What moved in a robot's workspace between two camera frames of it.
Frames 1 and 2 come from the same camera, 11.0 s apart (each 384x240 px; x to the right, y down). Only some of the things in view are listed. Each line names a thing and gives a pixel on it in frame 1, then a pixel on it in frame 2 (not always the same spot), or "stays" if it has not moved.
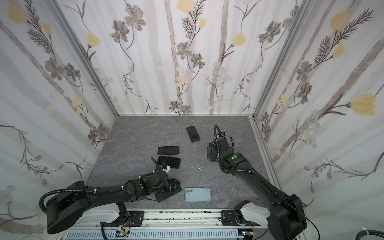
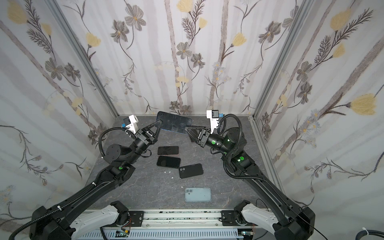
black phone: x=172 y=162 stays
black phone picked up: x=168 y=150 stays
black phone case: x=160 y=196 → x=187 y=171
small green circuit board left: x=120 y=233 stays
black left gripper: x=172 y=184 → x=143 y=137
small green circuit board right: x=247 y=233 stays
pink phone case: x=168 y=150 stays
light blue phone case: x=198 y=194 stays
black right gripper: x=214 y=151 → x=202 y=137
